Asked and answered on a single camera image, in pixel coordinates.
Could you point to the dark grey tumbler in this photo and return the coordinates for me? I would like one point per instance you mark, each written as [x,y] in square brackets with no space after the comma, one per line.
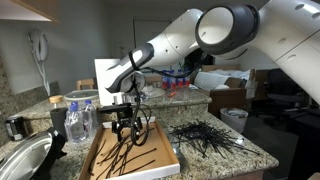
[58,120]

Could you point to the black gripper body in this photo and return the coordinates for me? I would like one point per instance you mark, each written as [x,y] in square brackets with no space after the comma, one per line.
[125,122]

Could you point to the glass jar wooden lid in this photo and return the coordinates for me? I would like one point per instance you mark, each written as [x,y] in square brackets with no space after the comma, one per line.
[56,99]

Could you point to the black office chair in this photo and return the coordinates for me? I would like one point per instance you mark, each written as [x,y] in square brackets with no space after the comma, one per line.
[283,86]

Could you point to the white trash bin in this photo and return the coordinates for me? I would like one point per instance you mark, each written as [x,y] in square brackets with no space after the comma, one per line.
[233,123]

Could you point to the shallow cardboard box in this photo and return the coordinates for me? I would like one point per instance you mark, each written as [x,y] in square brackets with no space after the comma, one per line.
[156,136]

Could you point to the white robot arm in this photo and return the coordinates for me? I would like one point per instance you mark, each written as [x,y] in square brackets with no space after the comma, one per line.
[173,40]

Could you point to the brown cardboard box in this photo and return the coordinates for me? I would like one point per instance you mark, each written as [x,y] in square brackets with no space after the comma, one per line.
[230,98]

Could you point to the white plastic bag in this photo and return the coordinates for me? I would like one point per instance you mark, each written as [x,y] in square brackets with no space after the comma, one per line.
[213,80]

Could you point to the white wall phone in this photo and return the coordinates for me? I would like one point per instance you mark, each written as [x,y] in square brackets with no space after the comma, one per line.
[39,45]

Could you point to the clear water bottle blue cap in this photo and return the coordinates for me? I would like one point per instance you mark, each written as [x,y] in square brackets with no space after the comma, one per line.
[90,116]
[75,126]

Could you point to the wooden chair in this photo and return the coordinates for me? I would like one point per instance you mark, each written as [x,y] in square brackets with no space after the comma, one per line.
[85,83]

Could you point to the black silver appliance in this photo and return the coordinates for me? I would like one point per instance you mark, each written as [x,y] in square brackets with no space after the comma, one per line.
[15,128]

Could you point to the metal bowl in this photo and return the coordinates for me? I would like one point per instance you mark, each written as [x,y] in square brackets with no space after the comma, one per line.
[23,156]

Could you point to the black plastic object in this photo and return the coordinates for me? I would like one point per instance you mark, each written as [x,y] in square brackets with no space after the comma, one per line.
[55,150]

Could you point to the Fiji water bottle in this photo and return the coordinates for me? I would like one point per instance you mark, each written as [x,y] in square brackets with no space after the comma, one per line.
[165,81]
[187,81]
[180,81]
[172,81]

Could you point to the round white plate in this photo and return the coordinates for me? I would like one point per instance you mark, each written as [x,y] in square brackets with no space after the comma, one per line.
[81,95]

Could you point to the black desk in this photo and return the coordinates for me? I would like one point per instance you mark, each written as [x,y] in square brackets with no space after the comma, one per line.
[306,143]

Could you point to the orange marker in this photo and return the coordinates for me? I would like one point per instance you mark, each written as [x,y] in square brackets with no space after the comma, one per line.
[172,94]

